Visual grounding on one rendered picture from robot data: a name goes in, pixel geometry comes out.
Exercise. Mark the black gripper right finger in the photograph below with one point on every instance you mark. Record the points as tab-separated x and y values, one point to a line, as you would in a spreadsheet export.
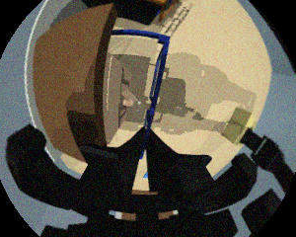
162	161

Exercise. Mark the white flat panel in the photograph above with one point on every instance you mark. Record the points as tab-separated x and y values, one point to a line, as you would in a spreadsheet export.
52	12

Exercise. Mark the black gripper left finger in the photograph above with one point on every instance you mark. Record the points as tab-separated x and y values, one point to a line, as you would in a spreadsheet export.
124	158

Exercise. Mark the navy glasses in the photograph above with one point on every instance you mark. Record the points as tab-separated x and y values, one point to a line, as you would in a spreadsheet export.
156	81

